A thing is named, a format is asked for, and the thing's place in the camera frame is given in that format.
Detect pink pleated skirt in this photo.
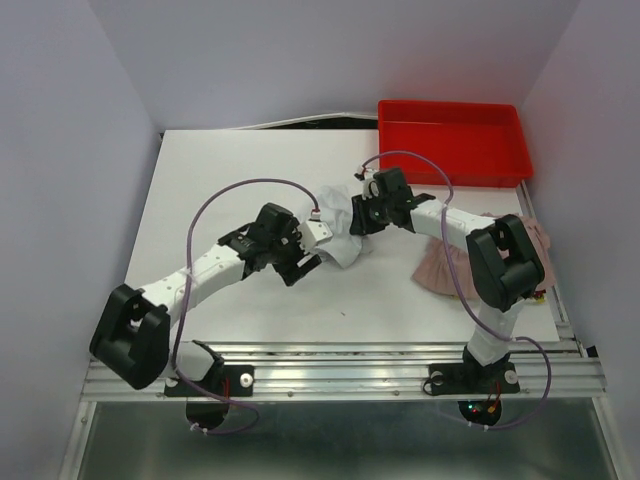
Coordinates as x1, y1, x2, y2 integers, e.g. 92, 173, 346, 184
412, 215, 557, 300

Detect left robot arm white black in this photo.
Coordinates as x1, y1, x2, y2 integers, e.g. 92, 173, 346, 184
89, 203, 332, 394

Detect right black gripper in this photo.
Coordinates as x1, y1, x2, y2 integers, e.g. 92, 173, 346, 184
348, 190, 393, 236

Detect red plastic tray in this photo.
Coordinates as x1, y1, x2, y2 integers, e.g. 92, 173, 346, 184
378, 100, 534, 188

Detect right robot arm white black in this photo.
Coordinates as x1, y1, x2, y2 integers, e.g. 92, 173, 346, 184
350, 168, 545, 390

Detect white skirt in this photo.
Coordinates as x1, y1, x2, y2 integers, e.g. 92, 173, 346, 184
316, 185, 374, 269

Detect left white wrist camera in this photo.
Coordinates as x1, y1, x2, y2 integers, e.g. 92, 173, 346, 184
298, 220, 333, 251

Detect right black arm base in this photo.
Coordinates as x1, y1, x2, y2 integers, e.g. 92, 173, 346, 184
422, 347, 520, 427

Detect yellow green skirt underneath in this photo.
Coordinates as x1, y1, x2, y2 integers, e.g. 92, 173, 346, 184
525, 289, 547, 303

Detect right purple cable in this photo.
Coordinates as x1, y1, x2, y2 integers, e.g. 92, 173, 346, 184
353, 150, 553, 432

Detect aluminium rail frame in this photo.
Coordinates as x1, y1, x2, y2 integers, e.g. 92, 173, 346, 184
59, 184, 621, 480

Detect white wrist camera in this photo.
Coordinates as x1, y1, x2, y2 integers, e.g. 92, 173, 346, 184
362, 177, 381, 200
298, 220, 333, 251

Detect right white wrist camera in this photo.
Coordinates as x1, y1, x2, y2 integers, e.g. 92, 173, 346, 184
362, 177, 381, 200

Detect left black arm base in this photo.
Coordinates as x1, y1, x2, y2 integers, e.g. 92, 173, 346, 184
163, 340, 260, 436

